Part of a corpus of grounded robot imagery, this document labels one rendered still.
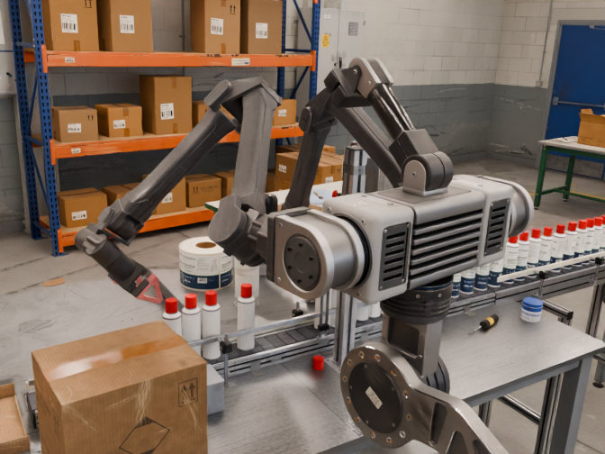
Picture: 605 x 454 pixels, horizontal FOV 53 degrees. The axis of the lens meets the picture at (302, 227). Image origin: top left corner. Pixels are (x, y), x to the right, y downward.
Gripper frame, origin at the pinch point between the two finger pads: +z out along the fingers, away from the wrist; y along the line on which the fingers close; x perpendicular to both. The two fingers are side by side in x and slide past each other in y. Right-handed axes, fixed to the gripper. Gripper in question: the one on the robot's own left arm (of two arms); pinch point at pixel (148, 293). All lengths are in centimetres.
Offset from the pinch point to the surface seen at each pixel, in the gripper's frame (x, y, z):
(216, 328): -6.2, 6.9, 29.7
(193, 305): -6.4, 9.1, 19.7
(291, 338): -20, 4, 54
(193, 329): -1.7, 8.4, 24.6
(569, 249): -129, -19, 131
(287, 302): -33, 26, 64
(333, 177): -220, 280, 258
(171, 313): -0.9, 9.9, 16.5
